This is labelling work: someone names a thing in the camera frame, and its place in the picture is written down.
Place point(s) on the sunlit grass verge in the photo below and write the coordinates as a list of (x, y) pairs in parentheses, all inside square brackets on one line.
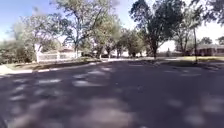
[(203, 58)]

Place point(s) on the thin dark pole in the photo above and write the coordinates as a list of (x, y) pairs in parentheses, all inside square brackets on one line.
[(195, 43)]

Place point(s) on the brown low building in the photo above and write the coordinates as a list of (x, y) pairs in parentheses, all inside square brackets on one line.
[(210, 50)]

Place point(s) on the pale concrete kerb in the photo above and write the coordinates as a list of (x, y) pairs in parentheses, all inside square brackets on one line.
[(43, 70)]

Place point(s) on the row of trees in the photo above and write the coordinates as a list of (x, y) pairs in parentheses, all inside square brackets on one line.
[(100, 30)]

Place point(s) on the shaded grass verge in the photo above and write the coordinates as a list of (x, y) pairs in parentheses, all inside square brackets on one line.
[(50, 64)]

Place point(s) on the reddish grey asphalt road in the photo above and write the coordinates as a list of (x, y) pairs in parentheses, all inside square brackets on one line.
[(116, 93)]

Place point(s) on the white fence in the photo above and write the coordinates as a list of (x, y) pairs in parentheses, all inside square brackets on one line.
[(53, 56)]

